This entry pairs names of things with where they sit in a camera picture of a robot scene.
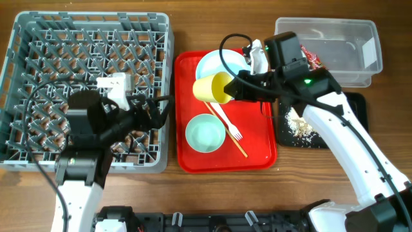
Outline white plastic fork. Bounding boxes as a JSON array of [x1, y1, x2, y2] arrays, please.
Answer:
[[211, 102, 243, 140]]

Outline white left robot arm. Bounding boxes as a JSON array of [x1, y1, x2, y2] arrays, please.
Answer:
[[51, 90, 174, 231]]

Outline rice food scraps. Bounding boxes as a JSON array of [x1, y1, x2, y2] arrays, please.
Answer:
[[285, 108, 315, 142]]

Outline wooden chopstick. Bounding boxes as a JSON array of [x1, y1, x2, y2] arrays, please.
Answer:
[[204, 102, 248, 158]]

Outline black waste tray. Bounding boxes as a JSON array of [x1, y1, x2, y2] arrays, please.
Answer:
[[277, 92, 369, 149]]

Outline red snack wrapper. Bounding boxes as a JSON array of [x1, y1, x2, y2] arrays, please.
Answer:
[[300, 45, 326, 70]]

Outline clear plastic bin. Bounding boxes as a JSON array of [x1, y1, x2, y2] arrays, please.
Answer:
[[274, 17, 383, 88]]

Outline green saucer bowl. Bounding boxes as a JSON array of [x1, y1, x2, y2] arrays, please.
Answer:
[[185, 113, 226, 153]]

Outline grey dishwasher rack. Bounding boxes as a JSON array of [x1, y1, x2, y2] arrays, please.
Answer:
[[1, 11, 174, 171]]

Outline large light blue plate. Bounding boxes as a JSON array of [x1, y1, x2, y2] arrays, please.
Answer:
[[196, 49, 251, 80]]

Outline yellow plastic cup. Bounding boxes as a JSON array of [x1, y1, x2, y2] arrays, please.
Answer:
[[192, 72, 232, 104]]

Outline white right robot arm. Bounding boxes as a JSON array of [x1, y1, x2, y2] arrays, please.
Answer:
[[224, 32, 411, 231]]

